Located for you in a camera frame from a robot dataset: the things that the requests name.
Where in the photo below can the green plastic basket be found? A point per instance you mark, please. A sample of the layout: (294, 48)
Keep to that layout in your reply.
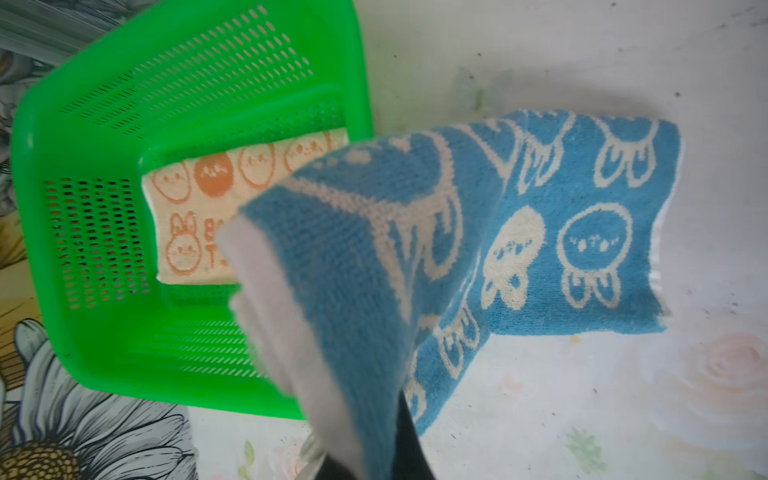
(181, 79)

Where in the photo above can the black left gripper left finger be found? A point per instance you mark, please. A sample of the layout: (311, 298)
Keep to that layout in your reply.
(326, 468)

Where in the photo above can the blue bunny towel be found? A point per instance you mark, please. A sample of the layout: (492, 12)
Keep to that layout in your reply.
(383, 267)

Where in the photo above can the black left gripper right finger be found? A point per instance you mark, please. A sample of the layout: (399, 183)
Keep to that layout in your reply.
(409, 461)

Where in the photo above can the orange bunny towel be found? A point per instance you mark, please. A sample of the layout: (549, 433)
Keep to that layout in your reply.
(190, 199)

